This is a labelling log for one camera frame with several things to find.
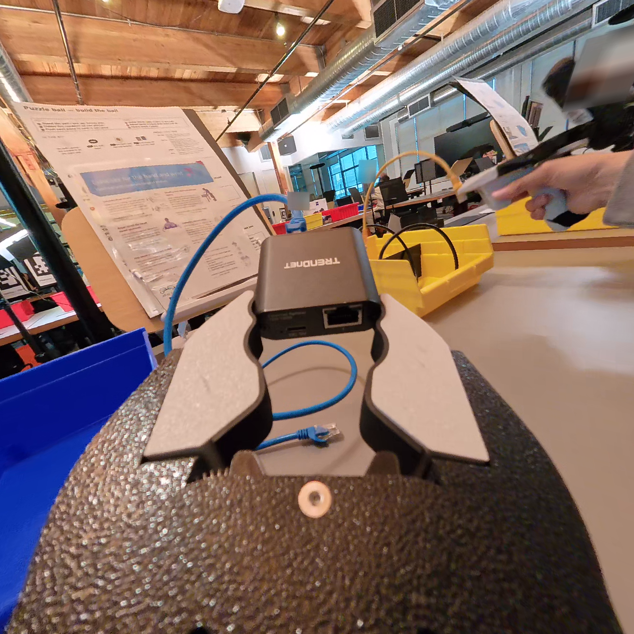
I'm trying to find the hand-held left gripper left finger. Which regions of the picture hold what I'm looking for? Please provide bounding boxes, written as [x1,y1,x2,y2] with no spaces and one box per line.
[143,290,274,464]

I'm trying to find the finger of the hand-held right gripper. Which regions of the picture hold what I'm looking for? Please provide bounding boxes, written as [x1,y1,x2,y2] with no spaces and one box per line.
[455,165,535,208]

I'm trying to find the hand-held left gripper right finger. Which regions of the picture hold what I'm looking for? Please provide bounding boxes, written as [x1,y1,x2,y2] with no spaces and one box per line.
[359,293,492,465]

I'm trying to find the black network cable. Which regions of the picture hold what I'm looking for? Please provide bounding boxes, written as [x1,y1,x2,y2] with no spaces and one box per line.
[367,223,459,284]

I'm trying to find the blue network cable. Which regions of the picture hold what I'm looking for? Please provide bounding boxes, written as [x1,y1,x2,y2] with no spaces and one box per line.
[162,193,358,451]

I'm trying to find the yellow network cable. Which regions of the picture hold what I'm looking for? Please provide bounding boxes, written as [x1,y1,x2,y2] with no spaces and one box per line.
[362,150,464,236]

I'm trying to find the black network adapter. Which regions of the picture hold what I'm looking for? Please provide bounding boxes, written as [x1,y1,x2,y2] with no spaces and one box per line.
[253,227,382,340]

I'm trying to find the person's right forearm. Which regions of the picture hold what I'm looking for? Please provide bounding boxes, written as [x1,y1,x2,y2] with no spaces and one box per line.
[603,148,634,229]

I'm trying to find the light grey desk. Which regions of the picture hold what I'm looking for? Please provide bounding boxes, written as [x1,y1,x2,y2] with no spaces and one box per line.
[154,243,634,632]

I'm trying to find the person's right hand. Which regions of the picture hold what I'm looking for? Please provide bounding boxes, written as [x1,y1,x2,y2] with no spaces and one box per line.
[493,150,632,221]

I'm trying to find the large black screen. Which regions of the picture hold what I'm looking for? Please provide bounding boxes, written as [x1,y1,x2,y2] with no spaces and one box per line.
[433,118,502,164]

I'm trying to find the laminated instruction sheet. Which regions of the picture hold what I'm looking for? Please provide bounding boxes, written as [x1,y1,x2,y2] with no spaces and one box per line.
[12,101,270,318]
[453,77,541,154]

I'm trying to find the white plastic board base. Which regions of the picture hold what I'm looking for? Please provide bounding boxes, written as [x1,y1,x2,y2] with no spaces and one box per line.
[188,277,258,313]

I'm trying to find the papers in plastic sleeve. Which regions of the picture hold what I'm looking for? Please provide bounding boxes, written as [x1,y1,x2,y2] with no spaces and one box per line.
[59,106,278,333]

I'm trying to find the blue plastic bin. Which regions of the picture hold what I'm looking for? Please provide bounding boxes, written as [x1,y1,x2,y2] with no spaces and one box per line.
[0,327,157,615]

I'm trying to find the black stand pole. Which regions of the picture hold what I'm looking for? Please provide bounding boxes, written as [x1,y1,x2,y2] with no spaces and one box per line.
[0,141,117,347]

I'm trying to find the silver ventilation duct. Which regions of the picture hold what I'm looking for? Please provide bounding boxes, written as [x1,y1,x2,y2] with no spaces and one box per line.
[324,0,612,137]

